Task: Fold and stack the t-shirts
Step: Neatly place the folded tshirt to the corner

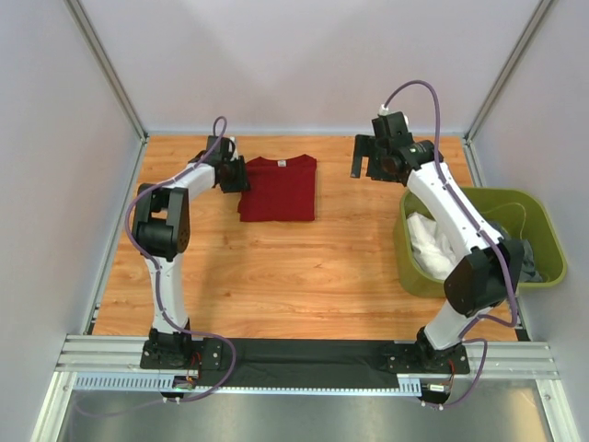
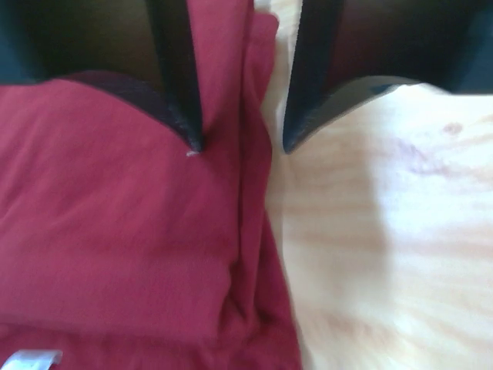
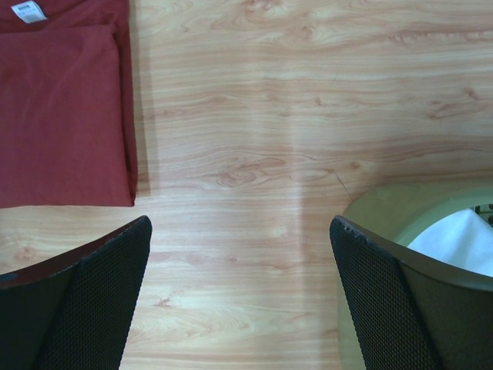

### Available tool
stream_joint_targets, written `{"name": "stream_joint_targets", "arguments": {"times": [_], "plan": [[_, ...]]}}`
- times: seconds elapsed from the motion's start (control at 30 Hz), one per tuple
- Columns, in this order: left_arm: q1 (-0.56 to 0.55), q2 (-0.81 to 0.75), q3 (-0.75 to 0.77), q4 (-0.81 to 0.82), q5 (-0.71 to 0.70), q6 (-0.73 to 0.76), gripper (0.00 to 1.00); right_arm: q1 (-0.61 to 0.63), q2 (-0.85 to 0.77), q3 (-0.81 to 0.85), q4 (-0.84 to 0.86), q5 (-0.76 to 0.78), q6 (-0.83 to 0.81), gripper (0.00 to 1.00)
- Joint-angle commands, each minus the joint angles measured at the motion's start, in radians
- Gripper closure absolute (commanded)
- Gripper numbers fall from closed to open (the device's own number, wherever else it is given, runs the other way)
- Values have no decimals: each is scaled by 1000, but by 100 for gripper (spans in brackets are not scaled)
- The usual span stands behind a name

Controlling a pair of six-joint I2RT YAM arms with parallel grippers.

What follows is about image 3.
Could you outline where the green plastic bin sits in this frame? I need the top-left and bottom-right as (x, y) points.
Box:
(337, 180), (493, 370)

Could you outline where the white t-shirt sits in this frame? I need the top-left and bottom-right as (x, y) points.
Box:
(409, 209), (492, 277)

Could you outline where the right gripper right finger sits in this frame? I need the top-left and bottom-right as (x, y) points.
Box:
(330, 216), (492, 369)

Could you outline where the red t-shirt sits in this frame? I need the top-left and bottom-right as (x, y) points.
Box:
(1, 1), (138, 208)

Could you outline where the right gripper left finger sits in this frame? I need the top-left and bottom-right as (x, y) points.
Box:
(1, 216), (153, 369)

